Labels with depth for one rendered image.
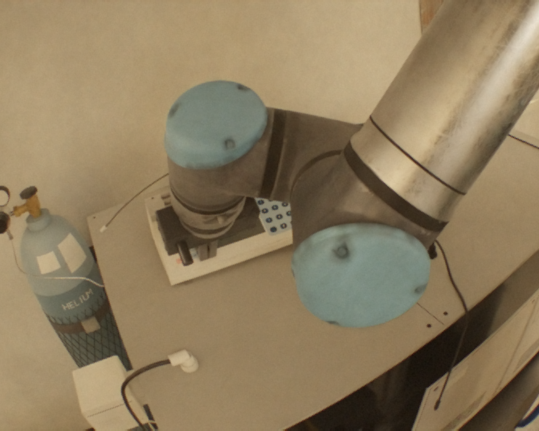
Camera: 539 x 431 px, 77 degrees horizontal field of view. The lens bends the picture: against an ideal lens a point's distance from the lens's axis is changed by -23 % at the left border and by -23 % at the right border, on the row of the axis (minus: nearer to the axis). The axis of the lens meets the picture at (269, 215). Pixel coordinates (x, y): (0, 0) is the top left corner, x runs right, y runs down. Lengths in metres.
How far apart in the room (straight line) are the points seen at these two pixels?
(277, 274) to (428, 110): 0.48
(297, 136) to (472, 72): 0.20
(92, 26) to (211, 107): 1.02
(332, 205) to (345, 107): 1.54
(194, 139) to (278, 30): 1.24
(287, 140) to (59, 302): 0.96
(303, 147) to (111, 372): 0.64
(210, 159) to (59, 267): 0.86
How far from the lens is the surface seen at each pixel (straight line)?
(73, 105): 1.39
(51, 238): 1.16
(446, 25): 0.26
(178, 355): 0.54
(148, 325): 0.65
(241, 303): 0.64
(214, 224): 0.48
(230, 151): 0.36
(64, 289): 1.20
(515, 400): 1.43
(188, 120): 0.37
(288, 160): 0.38
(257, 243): 0.70
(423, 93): 0.25
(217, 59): 1.47
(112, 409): 0.84
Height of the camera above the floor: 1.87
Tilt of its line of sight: 32 degrees down
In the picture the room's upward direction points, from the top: 8 degrees counter-clockwise
